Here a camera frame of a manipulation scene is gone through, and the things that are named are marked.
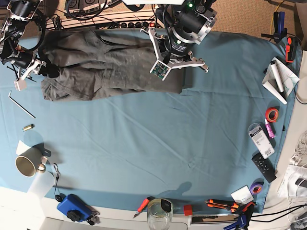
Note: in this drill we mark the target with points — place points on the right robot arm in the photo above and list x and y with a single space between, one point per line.
20 14

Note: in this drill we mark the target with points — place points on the silver hex key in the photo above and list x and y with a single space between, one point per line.
21 107

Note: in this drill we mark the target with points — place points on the red black clamp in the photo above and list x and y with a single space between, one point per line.
290 49

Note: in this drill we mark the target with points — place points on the small brass battery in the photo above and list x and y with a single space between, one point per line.
28 127

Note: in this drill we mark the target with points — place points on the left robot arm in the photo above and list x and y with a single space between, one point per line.
187 26

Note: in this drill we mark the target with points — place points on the white paper slip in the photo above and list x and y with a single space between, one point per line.
21 148

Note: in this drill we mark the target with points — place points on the blue clamp bottom right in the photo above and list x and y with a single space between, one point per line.
242 221

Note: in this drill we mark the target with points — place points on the white packaged box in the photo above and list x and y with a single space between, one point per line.
259 138

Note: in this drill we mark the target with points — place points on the white small card box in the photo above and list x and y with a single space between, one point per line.
242 196

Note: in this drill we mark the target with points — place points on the purple glue tube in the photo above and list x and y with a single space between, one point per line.
269 129

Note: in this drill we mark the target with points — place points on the blue bar clamp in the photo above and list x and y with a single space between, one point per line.
279 29

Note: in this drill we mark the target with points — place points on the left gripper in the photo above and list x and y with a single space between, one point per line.
173 51

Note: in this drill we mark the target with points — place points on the red handled screwdriver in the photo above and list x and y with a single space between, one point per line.
143 205

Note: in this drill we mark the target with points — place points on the red tape roll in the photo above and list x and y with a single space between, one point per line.
272 114

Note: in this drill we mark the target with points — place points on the grey T-shirt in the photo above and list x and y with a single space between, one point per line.
100 64

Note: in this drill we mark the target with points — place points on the clear glass jar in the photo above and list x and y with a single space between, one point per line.
159 214

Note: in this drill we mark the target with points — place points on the blue clamp block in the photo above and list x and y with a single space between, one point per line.
75 209

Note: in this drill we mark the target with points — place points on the black remote control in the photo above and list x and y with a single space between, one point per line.
265 167

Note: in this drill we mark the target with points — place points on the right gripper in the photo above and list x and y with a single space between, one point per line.
29 63

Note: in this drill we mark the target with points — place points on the blue table cloth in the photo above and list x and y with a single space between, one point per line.
188 147

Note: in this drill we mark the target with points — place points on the orange black utility knife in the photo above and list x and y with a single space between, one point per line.
230 206

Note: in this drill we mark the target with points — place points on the small red cube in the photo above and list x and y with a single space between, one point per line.
188 211

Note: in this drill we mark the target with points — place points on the rolled white paper sheets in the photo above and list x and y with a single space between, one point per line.
279 80

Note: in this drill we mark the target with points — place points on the olive ceramic mug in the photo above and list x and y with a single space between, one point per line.
30 162

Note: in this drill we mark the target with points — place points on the purple tape roll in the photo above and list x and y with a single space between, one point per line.
256 188

